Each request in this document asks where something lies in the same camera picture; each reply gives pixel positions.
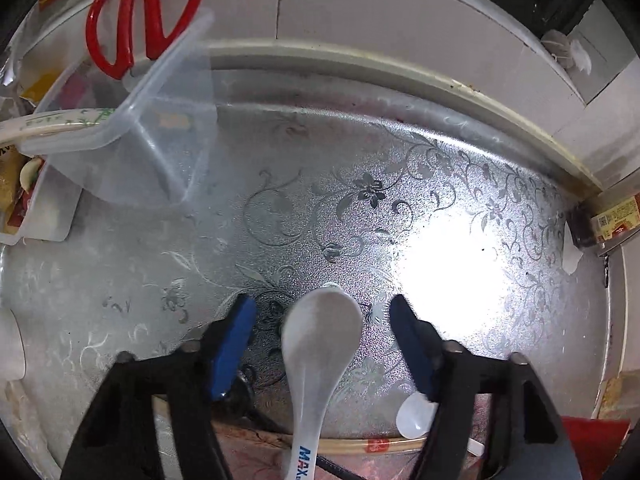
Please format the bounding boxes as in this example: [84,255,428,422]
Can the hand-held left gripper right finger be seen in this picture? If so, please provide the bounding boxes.
[389,293,583,480]

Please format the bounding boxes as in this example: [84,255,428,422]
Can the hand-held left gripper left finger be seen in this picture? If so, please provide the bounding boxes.
[62,294,258,480]

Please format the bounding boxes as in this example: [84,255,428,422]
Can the white plastic spoon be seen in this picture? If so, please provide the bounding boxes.
[281,286,363,480]
[396,392,486,457]

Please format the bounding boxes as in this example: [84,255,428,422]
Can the tan disposable chopstick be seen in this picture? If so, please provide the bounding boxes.
[317,442,427,455]
[212,420,428,450]

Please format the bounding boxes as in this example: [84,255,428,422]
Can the red metal cup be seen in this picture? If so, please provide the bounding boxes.
[560,415,631,480]

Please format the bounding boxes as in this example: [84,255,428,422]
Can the white paper scrap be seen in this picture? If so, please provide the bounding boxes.
[564,220,583,275]

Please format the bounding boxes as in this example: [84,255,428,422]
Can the white plastic tray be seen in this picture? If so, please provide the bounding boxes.
[0,150,83,246]

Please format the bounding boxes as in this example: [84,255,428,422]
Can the vinegar bottle yellow cap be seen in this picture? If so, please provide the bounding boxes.
[567,195,640,251]

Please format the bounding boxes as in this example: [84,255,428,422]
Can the clear plastic container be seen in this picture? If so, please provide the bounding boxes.
[17,7,221,208]

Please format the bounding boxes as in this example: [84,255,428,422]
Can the garlic clove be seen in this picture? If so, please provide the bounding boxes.
[20,157,46,191]

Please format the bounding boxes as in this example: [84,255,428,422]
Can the green printed chopstick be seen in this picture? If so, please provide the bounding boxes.
[0,108,118,132]
[0,121,108,144]

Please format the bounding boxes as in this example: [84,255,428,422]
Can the crumpled white tissue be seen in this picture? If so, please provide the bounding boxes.
[540,30,593,73]

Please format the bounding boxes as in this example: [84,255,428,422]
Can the red handled scissors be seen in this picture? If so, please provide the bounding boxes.
[85,0,210,81]

